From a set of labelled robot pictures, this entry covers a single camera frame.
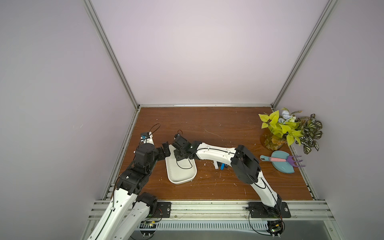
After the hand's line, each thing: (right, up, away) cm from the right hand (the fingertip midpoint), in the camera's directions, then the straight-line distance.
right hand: (177, 150), depth 90 cm
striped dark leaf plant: (+71, +13, -15) cm, 74 cm away
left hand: (-6, +7, -16) cm, 19 cm away
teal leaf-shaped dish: (+64, -9, -2) cm, 65 cm away
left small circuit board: (-12, -35, -18) cm, 41 cm away
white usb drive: (+24, -8, -2) cm, 25 cm away
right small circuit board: (+50, -33, -20) cm, 63 cm away
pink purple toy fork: (+70, -6, 0) cm, 70 cm away
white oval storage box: (+3, -10, -8) cm, 13 cm away
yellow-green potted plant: (+57, +15, -14) cm, 60 cm away
